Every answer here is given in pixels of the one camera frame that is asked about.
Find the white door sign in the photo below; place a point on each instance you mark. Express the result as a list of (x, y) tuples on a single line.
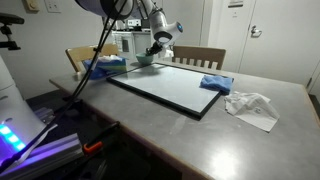
[(235, 3)]

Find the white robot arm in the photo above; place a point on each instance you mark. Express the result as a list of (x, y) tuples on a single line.
[(163, 25)]

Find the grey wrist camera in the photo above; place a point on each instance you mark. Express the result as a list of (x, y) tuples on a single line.
[(168, 46)]

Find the light wooden chair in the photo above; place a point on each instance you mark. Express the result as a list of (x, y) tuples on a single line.
[(78, 53)]

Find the white countertop appliance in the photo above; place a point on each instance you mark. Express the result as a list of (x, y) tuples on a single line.
[(134, 24)]

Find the blue tissue box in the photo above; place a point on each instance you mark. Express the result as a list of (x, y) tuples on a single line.
[(113, 66)]

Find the white wall switch plate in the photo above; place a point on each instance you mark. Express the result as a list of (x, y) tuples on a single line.
[(52, 6)]

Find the aluminium mounting bracket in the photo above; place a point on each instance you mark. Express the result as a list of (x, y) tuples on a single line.
[(45, 115)]

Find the black framed whiteboard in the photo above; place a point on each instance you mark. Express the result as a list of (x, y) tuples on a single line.
[(166, 83)]

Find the crumpled white paper towel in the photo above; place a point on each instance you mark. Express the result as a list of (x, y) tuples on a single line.
[(251, 108)]

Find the blue cloth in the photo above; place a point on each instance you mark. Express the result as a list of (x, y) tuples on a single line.
[(216, 83)]

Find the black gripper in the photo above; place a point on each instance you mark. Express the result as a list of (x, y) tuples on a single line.
[(158, 46)]

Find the dark brown wooden chair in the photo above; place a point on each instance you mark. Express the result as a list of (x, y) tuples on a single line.
[(199, 52)]

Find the green bowl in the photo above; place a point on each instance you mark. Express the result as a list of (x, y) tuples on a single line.
[(143, 60)]

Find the beige round thermostat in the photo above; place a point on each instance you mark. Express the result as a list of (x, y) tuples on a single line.
[(31, 5)]

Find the black clamp with orange grip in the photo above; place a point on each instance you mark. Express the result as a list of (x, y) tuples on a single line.
[(100, 140)]

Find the aluminium extrusion rail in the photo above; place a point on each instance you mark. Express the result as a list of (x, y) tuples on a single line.
[(56, 150)]

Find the black camera on stand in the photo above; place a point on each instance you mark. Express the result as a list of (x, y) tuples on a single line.
[(8, 20)]

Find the white kitchen stove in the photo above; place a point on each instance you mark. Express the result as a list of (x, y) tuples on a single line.
[(124, 43)]

